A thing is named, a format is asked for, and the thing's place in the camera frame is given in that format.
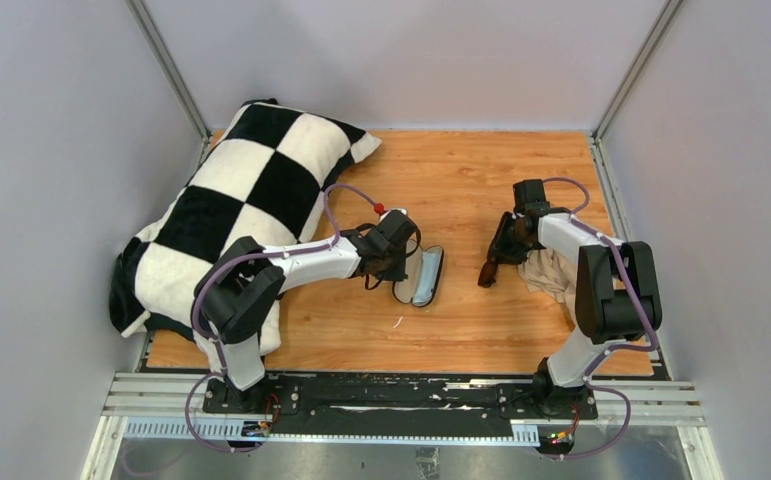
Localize dark sunglasses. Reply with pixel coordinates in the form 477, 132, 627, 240
477, 233, 505, 288

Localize black glasses case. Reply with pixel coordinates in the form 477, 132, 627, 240
392, 239, 445, 308

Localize light blue cleaning cloth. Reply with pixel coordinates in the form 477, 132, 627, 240
412, 251, 441, 307

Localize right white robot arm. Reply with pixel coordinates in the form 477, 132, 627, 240
478, 179, 662, 418

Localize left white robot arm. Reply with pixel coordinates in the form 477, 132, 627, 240
191, 209, 421, 413

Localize beige crumpled cloth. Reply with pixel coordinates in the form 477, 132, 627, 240
517, 249, 577, 313

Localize black white checkered pillow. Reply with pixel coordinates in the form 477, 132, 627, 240
109, 98, 382, 340

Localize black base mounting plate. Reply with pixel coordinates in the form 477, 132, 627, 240
199, 371, 597, 438

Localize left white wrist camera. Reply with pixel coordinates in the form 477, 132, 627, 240
386, 208, 408, 217

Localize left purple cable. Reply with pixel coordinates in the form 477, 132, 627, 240
184, 183, 386, 454

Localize purple cable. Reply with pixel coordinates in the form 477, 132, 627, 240
542, 176, 661, 386
184, 183, 386, 454

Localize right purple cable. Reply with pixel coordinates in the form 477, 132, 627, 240
542, 176, 661, 386

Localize right aluminium frame post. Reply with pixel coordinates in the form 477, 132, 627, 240
592, 0, 685, 143

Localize aluminium frame post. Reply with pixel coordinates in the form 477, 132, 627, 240
592, 0, 685, 143
125, 0, 211, 144

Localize left aluminium frame post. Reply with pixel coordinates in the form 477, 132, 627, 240
125, 0, 211, 144

